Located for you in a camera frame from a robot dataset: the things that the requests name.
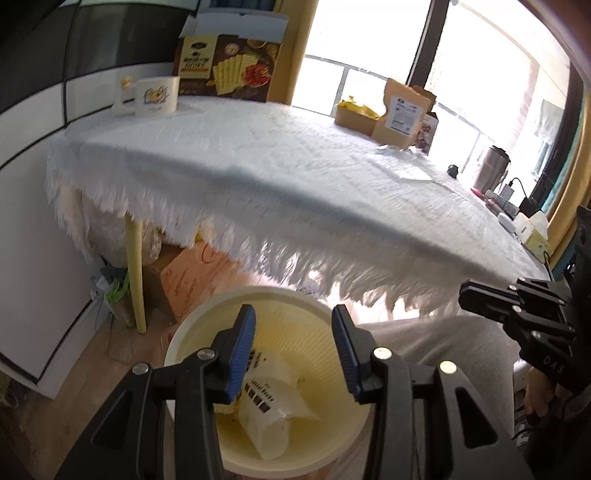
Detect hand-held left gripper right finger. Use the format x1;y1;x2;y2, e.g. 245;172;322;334
331;304;536;480

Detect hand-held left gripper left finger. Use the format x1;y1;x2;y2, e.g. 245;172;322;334
55;304;257;480

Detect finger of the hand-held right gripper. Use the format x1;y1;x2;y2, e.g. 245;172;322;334
462;277;572;309
458;287;576;358

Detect cream yellow plastic bin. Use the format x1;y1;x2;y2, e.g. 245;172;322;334
164;286;375;474

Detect clear plastic bag black print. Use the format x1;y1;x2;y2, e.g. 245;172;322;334
231;344;324;460

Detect person's right hand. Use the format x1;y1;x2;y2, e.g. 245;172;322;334
524;364;575;416

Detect yellow curtain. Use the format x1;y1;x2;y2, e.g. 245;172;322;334
268;0;319;106
547;194;583;278

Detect yellow tissue box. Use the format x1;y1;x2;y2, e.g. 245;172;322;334
515;213;552;254

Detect brown cardboard box red print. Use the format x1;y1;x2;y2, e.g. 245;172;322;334
154;240;250;324

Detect yellow table leg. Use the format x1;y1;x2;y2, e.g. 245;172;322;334
126;217;147;334

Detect crumpled plastic bags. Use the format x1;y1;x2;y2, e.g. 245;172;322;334
88;263;130;324

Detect hanging grey clothes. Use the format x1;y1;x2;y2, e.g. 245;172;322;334
536;99;566;148

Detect small printed white box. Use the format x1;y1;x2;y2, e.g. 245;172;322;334
413;113;438;154

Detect white fringed tablecloth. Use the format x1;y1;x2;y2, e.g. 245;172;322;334
46;95;550;319

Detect kraft paper pouch white label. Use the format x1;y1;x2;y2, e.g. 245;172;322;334
372;78;437;149

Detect low cardboard box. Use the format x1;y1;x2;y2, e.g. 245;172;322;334
335;105;384;137

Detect yellow packets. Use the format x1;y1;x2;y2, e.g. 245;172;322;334
339;95;382;118

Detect white printed mug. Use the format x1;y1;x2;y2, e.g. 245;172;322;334
134;76;180;114

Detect balcony railing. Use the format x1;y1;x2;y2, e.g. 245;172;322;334
305;55;485;139

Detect brown cracker box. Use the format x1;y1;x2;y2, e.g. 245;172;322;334
173;11;289;103

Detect dark window post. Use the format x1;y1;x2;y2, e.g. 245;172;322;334
406;0;451;88

